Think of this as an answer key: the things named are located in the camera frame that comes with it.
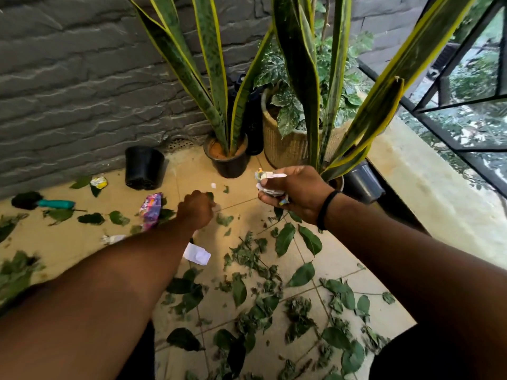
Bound person's right hand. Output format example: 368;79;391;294
257;165;336;226

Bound person's left hand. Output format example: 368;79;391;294
176;190;218;231

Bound person's left forearm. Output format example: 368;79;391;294
0;217;195;380

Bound person's right forearm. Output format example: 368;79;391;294
320;192;507;380

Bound woven basket planter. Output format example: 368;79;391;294
261;88;354;170

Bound black pot with soil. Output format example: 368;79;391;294
203;134;250;179

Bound white paper piece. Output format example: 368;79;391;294
182;242;212;266

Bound tall black container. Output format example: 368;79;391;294
227;74;265;156

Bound variegated leafy plant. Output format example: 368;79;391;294
253;0;375;140

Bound black wristband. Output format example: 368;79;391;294
316;189;341;231

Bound purple snack wrapper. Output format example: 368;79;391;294
138;192;164;231

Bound round floor drain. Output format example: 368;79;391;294
166;137;195;153

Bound empty black plastic pot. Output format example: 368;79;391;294
125;145;166;191

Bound grey plastic pot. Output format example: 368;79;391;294
342;160;386;205

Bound tall snake plant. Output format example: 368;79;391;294
271;0;478;182

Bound scattered green leaves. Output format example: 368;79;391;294
0;176;397;380

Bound small snake plant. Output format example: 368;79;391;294
124;0;275;155

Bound person's left leg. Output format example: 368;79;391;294
116;320;156;380

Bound person's leg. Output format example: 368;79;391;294
116;320;156;380
368;324;482;380

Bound person's right leg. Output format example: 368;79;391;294
368;324;482;380

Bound teal handled garden trowel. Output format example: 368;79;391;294
11;191;76;211

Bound black metal window frame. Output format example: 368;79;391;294
356;0;507;199

